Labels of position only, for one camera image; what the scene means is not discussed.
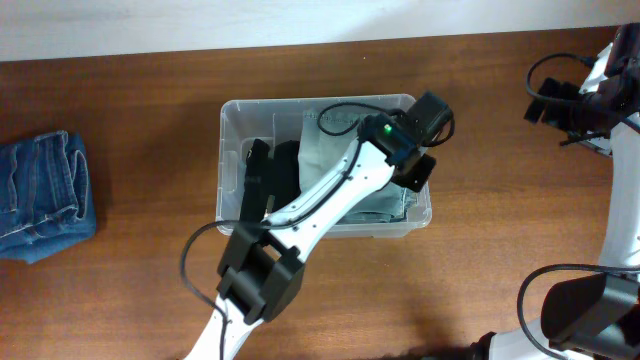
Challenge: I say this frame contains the light blue jeans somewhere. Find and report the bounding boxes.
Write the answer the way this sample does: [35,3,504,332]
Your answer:
[298,110,418,224]

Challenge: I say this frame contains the black garment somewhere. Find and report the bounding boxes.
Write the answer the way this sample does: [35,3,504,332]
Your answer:
[240,139,301,222]

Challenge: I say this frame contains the dark blue jeans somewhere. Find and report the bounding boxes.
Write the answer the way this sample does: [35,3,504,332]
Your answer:
[1,130,97,264]

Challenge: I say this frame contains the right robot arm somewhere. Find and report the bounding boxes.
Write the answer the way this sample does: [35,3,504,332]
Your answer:
[451,23,639,359]

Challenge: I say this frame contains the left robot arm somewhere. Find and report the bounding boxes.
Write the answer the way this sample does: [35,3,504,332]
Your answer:
[180,92,455,360]

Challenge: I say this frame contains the clear plastic storage box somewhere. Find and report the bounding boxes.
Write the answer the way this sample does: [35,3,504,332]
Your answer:
[215,94,432,238]

